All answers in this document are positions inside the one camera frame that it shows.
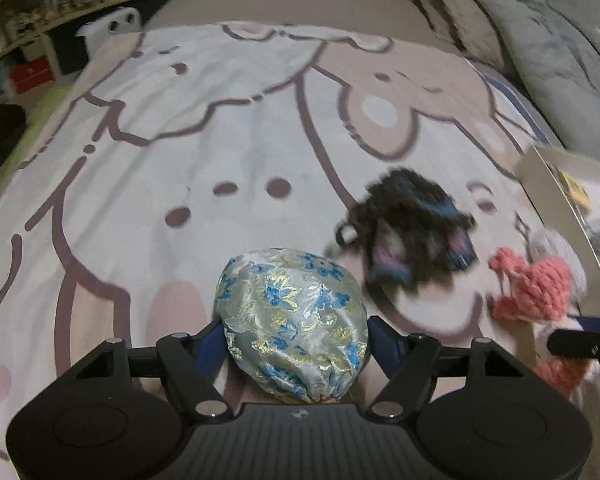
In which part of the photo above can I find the dark crochet pouch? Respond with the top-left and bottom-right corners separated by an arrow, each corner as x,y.
332,167 -> 479,292

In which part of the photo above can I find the white plastic device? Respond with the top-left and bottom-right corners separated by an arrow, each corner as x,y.
76,6 -> 144,45

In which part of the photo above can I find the cartoon printed blanket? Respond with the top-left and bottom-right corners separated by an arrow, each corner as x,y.
0,21 -> 600,480

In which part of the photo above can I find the beige fluffy pillow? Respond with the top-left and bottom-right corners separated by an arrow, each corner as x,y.
426,0 -> 507,70

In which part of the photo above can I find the blue floral brocade pouch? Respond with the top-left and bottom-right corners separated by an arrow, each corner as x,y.
214,247 -> 370,404

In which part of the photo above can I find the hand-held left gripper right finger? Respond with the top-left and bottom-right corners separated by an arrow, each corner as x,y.
364,316 -> 532,419

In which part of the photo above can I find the red box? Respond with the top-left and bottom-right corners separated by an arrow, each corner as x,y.
9,56 -> 57,96

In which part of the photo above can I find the white cardboard box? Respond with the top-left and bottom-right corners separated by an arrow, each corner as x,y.
517,145 -> 600,317

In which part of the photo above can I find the grey duvet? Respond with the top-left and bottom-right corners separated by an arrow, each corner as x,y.
461,0 -> 600,162

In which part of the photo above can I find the pink crochet doll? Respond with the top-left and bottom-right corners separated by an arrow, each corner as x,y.
487,247 -> 598,397

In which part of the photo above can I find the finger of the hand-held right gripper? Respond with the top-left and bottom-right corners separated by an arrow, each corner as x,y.
547,312 -> 600,362

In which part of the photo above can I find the wooden headboard shelf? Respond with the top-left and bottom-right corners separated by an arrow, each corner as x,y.
0,0 -> 431,81

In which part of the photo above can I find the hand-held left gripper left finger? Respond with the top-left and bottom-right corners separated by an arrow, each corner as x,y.
67,322 -> 234,419

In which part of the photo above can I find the grey white crochet ball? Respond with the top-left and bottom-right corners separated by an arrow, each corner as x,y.
529,229 -> 590,291

